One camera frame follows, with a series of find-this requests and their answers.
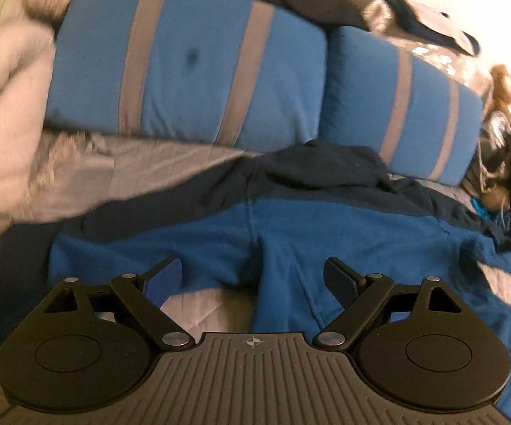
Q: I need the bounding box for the blue and navy hoodie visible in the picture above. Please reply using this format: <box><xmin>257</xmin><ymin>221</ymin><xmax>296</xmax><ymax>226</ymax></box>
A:
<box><xmin>47</xmin><ymin>139</ymin><xmax>511</xmax><ymax>425</ymax></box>

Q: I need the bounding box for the blue cord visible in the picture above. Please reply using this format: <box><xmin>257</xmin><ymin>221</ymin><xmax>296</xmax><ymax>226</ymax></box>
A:
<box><xmin>471</xmin><ymin>198</ymin><xmax>510</xmax><ymax>227</ymax></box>

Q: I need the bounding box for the dark cloth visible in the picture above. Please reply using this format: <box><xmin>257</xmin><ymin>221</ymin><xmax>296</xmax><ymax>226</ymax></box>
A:
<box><xmin>162</xmin><ymin>0</ymin><xmax>371</xmax><ymax>32</ymax></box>

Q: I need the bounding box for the small blue grey-striped pillow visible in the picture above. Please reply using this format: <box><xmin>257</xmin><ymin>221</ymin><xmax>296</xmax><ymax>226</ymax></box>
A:
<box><xmin>320</xmin><ymin>25</ymin><xmax>485</xmax><ymax>187</ymax></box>

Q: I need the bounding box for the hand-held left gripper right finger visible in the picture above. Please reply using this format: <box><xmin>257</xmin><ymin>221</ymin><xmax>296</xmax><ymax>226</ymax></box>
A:
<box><xmin>312</xmin><ymin>257</ymin><xmax>466</xmax><ymax>352</ymax></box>

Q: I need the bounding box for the large blue grey-striped pillow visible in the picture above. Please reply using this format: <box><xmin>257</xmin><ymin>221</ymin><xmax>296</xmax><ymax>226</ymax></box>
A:
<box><xmin>45</xmin><ymin>0</ymin><xmax>329</xmax><ymax>149</ymax></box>

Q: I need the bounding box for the brown plush toy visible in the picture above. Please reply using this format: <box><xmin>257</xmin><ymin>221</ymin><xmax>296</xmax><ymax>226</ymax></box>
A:
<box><xmin>488</xmin><ymin>64</ymin><xmax>511</xmax><ymax>116</ymax></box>

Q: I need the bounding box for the grey quilted bedspread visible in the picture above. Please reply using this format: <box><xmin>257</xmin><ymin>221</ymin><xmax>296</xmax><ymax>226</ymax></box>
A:
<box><xmin>34</xmin><ymin>133</ymin><xmax>511</xmax><ymax>346</ymax></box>

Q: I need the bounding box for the pink and navy cloth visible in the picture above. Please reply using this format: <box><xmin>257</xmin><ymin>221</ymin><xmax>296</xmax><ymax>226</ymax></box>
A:
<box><xmin>348</xmin><ymin>0</ymin><xmax>482</xmax><ymax>57</ymax></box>

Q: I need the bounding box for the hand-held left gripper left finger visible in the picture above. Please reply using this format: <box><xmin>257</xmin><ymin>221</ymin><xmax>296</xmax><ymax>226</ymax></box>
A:
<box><xmin>43</xmin><ymin>257</ymin><xmax>197</xmax><ymax>352</ymax></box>

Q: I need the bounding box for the white fluffy blanket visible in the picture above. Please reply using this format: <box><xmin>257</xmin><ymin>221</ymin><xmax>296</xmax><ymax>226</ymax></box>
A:
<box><xmin>0</xmin><ymin>0</ymin><xmax>106</xmax><ymax>262</ymax></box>

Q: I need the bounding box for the silver patterned pillow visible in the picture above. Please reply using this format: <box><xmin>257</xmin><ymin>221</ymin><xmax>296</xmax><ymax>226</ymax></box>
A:
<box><xmin>346</xmin><ymin>0</ymin><xmax>495</xmax><ymax>113</ymax></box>

